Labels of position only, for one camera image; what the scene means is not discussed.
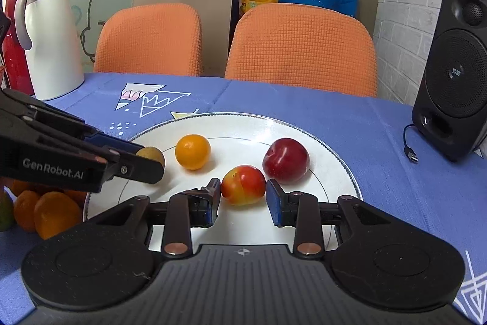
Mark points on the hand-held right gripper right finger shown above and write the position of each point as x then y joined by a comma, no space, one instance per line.
274,205

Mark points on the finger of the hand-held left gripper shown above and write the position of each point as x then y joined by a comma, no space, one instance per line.
140,169
102,140

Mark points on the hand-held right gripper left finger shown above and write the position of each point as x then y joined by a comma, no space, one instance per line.
213,203

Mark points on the small yellow-green plum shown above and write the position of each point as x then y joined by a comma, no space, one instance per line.
154,156

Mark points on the red and yellow nectarine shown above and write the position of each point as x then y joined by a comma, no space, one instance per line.
243,185

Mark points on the green plum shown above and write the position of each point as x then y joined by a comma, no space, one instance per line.
4,212

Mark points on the white round plate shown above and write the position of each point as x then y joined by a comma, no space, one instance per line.
236,134

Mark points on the dark red plum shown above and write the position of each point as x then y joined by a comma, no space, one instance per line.
286,160

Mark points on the small orange tangerine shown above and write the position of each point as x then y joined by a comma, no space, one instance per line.
193,151

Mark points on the red thermos jug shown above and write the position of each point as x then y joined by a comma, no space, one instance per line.
11,62

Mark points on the white thermos jug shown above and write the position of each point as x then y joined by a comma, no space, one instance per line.
49,43

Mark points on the orange fabric chair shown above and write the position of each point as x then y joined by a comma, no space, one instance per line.
300,51
148,39

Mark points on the blue printed tablecloth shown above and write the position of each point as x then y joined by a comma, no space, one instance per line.
380,157

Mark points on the brown paper bag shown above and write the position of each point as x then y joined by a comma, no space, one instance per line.
217,5

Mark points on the yellow packet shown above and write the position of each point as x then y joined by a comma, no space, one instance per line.
255,3

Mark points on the black speaker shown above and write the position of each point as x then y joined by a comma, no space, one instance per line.
452,81

